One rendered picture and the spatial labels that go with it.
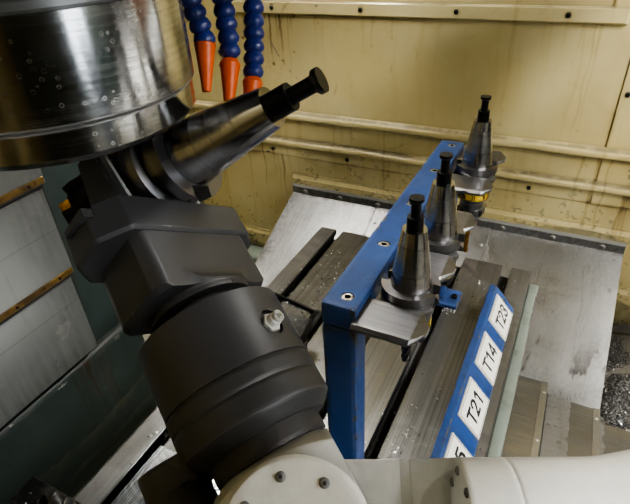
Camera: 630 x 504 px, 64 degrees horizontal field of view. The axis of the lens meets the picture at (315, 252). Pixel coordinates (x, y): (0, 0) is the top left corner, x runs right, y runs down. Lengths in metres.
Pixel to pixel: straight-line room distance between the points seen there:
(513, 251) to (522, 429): 0.48
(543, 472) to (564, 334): 0.99
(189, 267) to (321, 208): 1.21
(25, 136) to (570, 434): 1.03
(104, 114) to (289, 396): 0.16
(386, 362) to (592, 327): 0.54
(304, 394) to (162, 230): 0.12
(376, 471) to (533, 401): 0.83
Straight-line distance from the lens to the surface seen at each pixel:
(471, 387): 0.83
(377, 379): 0.89
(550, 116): 1.27
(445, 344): 0.96
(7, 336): 0.93
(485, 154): 0.81
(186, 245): 0.31
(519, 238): 1.39
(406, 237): 0.51
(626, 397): 1.32
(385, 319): 0.52
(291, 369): 0.27
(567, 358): 1.25
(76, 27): 0.26
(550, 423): 1.13
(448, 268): 0.60
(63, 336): 1.00
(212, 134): 0.31
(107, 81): 0.27
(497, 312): 0.97
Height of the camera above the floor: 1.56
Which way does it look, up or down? 34 degrees down
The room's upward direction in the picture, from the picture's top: 3 degrees counter-clockwise
